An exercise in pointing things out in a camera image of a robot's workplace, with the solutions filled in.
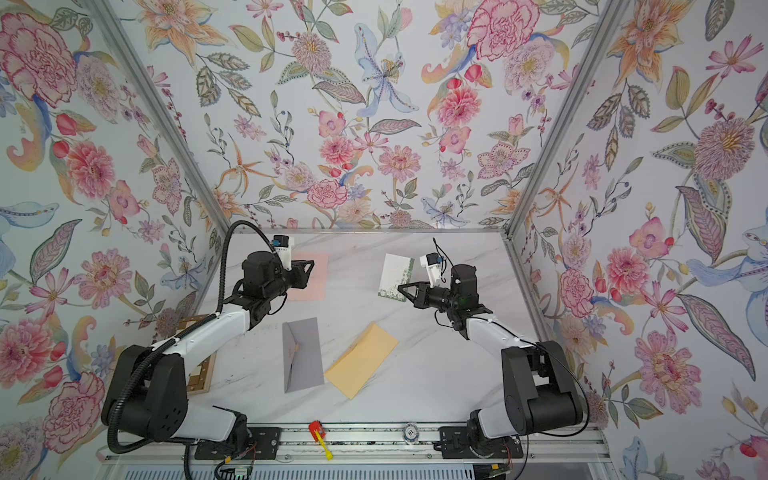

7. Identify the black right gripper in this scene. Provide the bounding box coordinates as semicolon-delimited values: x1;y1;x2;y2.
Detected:
401;282;462;315

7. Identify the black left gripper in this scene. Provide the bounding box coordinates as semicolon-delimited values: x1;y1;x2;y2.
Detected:
261;259;315;302

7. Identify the pink envelope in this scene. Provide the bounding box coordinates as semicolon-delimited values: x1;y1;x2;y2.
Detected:
288;252;329;301

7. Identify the green bordered letter paper underneath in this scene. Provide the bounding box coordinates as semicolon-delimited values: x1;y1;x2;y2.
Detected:
377;253;414;302

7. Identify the grey lavender envelope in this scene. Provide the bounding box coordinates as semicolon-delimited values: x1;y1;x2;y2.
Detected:
282;318;324;393

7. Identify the yellow envelope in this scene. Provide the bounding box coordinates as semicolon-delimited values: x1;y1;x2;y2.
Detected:
324;323;398;399

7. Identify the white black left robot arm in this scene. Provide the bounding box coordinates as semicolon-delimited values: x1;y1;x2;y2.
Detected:
101;251;315;455

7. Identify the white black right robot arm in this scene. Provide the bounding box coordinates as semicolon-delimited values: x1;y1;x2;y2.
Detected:
397;264;587;444

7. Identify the round silver knob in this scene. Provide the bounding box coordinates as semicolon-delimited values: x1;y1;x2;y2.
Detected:
402;423;420;445

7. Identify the wooden checkered chessboard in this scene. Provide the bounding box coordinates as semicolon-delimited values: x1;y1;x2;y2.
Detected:
177;315;216;396

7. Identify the yellow stick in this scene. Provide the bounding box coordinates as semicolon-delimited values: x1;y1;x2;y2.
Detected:
317;436;334;461

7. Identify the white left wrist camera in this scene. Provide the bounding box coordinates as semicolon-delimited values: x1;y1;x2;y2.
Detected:
271;234;294;271

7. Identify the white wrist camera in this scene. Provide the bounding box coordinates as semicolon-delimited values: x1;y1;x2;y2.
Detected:
419;252;446;288
271;234;294;271

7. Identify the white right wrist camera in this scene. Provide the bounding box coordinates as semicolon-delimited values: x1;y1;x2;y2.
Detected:
419;252;446;288

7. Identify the thin black right cable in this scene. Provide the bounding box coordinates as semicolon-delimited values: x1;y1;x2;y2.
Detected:
431;237;457;271

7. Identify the black corrugated left cable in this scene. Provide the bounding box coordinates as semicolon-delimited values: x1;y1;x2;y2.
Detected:
106;219;280;455

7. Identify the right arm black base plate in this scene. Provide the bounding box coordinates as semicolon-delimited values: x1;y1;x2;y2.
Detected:
433;426;524;460

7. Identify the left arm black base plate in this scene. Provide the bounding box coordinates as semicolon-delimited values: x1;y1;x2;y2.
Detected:
193;427;282;461

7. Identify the aluminium front rail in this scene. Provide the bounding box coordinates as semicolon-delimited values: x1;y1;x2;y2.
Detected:
98;421;613;466

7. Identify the aluminium corner frame post left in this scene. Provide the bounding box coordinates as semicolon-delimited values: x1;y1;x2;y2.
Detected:
84;0;230;231

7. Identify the aluminium corner frame post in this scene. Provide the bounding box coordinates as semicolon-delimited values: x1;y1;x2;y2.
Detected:
84;0;230;231
505;1;630;240

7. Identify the aluminium corner frame post right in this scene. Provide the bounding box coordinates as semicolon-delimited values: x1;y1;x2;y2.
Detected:
505;1;630;240

